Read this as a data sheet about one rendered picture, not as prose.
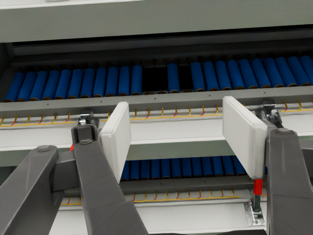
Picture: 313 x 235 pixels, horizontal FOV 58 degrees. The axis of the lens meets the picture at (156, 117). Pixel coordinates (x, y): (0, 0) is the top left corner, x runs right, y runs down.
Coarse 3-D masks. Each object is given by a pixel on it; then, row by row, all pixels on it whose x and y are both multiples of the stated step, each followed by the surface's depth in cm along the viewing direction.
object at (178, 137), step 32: (256, 32) 49; (288, 32) 49; (0, 64) 51; (0, 96) 48; (0, 128) 44; (32, 128) 43; (64, 128) 43; (160, 128) 42; (192, 128) 42; (288, 128) 41; (0, 160) 43
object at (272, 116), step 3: (270, 111) 39; (273, 111) 39; (276, 111) 39; (270, 114) 39; (273, 114) 39; (270, 117) 39; (273, 117) 39; (276, 117) 39; (270, 120) 39; (273, 120) 39; (276, 120) 39; (273, 123) 38; (276, 123) 38; (279, 123) 38; (276, 126) 37; (279, 126) 37; (282, 126) 37
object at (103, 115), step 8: (280, 104) 43; (288, 104) 43; (296, 104) 43; (304, 104) 43; (312, 104) 43; (136, 112) 43; (144, 112) 43; (152, 112) 43; (160, 112) 43; (168, 112) 43; (184, 112) 43; (192, 112) 43; (200, 112) 43; (208, 112) 43; (0, 120) 44; (8, 120) 44; (16, 120) 44; (24, 120) 44; (32, 120) 44; (40, 120) 44; (48, 120) 44; (56, 120) 44; (64, 120) 44
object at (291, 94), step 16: (128, 96) 43; (144, 96) 43; (160, 96) 43; (176, 96) 43; (192, 96) 43; (208, 96) 42; (224, 96) 42; (240, 96) 42; (256, 96) 42; (272, 96) 42; (288, 96) 42; (304, 96) 42; (0, 112) 43; (16, 112) 43; (32, 112) 43; (48, 112) 43; (64, 112) 43; (96, 112) 44; (112, 112) 44; (176, 112) 42
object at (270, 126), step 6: (264, 120) 17; (270, 126) 16; (300, 144) 13; (306, 144) 13; (312, 144) 13; (306, 150) 13; (312, 150) 13; (306, 156) 13; (312, 156) 13; (306, 162) 13; (312, 162) 13; (312, 168) 13; (312, 174) 13
